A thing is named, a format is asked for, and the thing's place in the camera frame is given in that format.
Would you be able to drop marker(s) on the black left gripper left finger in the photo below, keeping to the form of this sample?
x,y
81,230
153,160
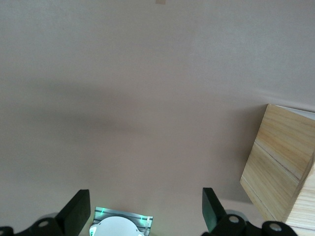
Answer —
x,y
73,211

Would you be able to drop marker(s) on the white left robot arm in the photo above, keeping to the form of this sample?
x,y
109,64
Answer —
x,y
115,226

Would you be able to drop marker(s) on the small brown tape piece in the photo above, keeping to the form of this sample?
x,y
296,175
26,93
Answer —
x,y
161,2

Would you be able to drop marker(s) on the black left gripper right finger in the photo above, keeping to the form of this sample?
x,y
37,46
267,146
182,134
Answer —
x,y
211,211

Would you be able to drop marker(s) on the light wooden drawer cabinet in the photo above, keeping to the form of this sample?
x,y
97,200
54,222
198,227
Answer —
x,y
275,159

